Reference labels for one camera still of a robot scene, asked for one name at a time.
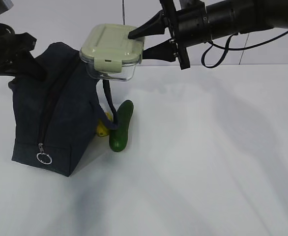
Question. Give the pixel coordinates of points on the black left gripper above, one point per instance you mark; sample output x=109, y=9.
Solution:
x=19, y=61

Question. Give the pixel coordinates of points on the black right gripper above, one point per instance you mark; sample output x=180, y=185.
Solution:
x=188, y=27

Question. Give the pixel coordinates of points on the glass container with green lid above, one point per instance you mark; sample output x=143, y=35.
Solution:
x=109, y=54

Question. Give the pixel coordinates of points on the navy blue insulated lunch bag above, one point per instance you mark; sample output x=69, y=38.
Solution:
x=57, y=118

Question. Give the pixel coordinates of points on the yellow lemon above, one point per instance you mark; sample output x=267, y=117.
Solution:
x=101, y=129

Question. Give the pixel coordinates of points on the green cucumber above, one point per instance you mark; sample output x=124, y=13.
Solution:
x=118, y=138

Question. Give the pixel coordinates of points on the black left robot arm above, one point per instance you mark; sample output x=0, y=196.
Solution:
x=7, y=34

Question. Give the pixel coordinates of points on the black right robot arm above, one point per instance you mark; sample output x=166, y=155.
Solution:
x=229, y=18

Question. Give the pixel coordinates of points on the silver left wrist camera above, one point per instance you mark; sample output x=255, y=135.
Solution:
x=5, y=5

